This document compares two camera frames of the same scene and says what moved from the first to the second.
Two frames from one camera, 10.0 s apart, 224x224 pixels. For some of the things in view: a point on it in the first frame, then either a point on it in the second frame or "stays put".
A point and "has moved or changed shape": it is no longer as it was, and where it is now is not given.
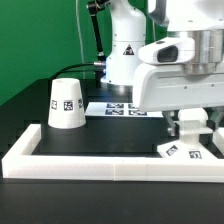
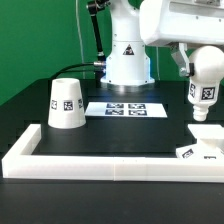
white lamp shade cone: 66,110 stays put
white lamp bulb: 188,114 has moved or changed shape
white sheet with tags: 119,109 stays put
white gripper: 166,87 -> 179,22
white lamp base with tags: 188,146 -> 209,144
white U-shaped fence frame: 20,162 stays put
